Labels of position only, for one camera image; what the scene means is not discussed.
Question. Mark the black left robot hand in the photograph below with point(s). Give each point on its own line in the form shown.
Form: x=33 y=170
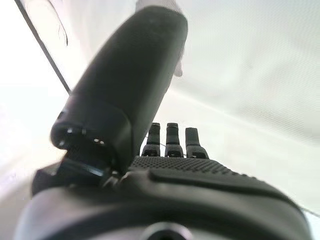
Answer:
x=130 y=75

